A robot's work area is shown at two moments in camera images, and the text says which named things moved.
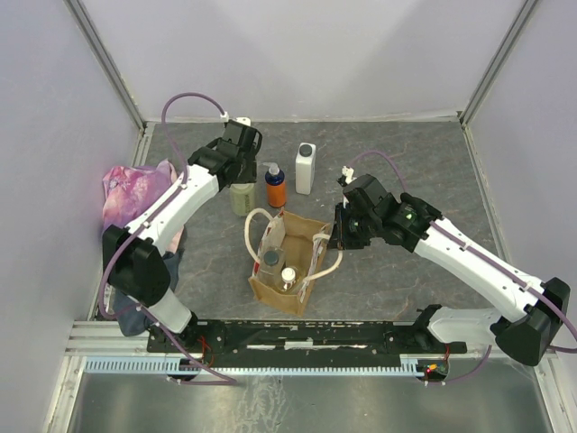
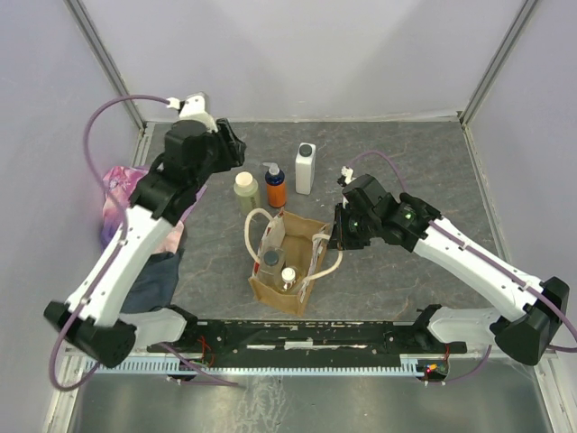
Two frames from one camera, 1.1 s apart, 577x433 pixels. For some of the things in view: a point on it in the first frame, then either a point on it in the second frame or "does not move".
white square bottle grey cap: [306, 159] does not move
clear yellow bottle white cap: [288, 276] does not move
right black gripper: [339, 236] does not move
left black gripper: [251, 174] -> [233, 146]
